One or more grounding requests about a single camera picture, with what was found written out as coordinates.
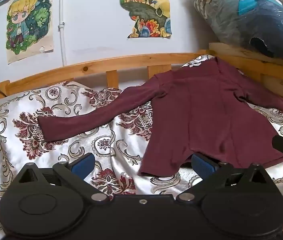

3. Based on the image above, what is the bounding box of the clear plastic bag of clothes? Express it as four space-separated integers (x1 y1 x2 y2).
194 0 283 63

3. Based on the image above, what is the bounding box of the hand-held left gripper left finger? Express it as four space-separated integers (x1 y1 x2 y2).
13 152 107 202

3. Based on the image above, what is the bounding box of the maroon long-sleeve shirt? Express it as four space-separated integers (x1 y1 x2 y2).
37 56 283 177

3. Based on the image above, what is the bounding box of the wooden bed frame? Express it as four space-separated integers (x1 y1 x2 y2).
0 42 283 111

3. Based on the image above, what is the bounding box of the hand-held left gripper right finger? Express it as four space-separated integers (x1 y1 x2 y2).
177 154 273 202

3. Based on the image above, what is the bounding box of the colourful landscape wall poster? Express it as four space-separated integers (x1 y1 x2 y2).
118 0 172 39

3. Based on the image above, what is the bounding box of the white wall pipe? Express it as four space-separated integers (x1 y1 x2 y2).
58 0 67 67

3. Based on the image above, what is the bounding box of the cartoon character wall poster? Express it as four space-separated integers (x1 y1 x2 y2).
6 0 55 64

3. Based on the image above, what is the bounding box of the floral patterned satin blanket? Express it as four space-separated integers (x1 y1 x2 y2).
0 54 283 240

